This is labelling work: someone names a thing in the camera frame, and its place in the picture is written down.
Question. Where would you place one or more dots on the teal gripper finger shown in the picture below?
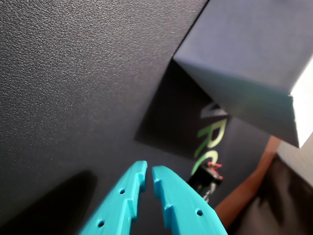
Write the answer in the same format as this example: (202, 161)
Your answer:
(115, 208)
(185, 203)

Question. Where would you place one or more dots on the small black battery pack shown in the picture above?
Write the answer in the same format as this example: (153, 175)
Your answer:
(205, 176)

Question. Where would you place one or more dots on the white open box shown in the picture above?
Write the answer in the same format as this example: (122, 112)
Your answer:
(239, 49)

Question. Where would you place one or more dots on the dark grey cloth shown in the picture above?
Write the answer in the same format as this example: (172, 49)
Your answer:
(281, 195)

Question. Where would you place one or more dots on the black mat with logo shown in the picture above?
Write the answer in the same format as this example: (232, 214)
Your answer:
(61, 73)

